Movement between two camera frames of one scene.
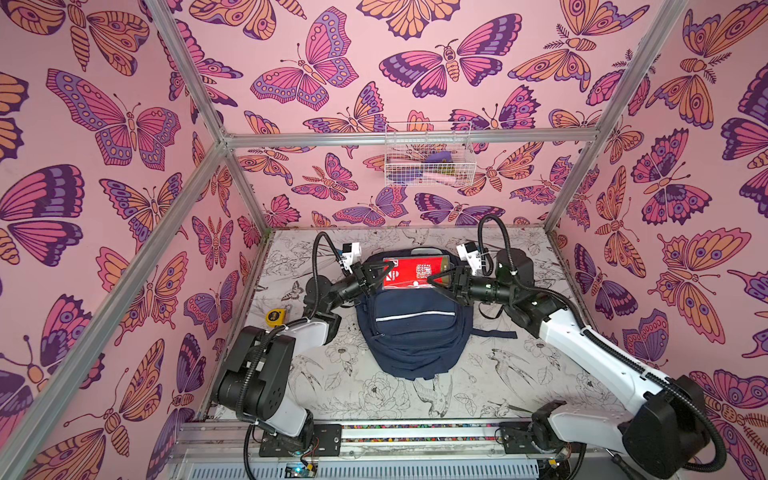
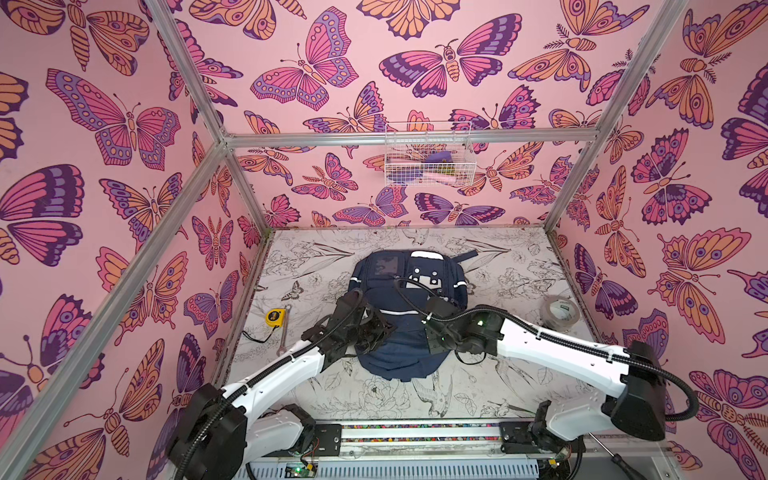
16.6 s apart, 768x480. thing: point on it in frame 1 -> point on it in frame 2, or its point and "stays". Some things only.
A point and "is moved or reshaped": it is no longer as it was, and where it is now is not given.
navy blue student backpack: x=418 y=333 is moved or reshaped
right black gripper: x=458 y=285 -> x=437 y=318
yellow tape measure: x=276 y=317 stays
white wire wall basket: x=429 y=154 stays
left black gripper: x=365 y=279 -> x=372 y=324
